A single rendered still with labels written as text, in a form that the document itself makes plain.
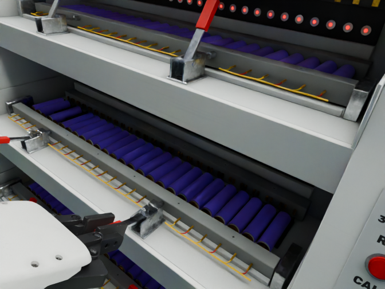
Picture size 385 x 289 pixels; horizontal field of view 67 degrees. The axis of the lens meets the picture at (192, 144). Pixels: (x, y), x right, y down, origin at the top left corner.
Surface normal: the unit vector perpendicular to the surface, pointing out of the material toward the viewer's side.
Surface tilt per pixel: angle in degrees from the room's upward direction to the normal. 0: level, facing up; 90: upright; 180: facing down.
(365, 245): 90
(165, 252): 20
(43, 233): 14
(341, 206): 90
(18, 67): 90
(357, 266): 90
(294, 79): 110
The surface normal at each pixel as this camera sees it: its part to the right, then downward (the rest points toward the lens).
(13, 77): 0.79, 0.37
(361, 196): -0.54, 0.07
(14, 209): 0.33, -0.94
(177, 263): 0.07, -0.84
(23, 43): -0.61, 0.38
